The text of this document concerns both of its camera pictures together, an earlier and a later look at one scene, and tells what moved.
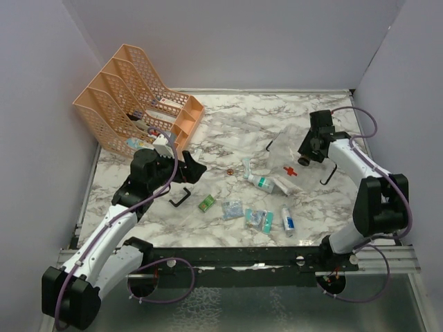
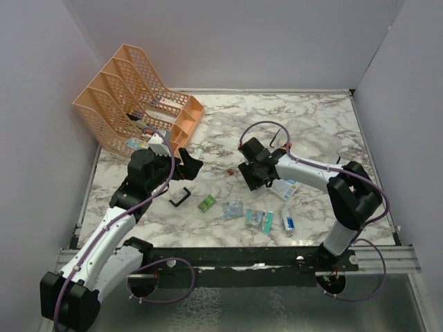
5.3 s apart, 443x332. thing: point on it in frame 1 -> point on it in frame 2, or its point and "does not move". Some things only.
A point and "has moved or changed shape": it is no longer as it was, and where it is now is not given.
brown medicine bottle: (304, 160) has moved or changed shape
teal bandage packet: (261, 220) does not move
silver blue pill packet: (232, 209) does not move
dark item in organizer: (134, 118) does not move
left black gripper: (193, 171) does not move
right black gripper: (306, 149) -> (245, 168)
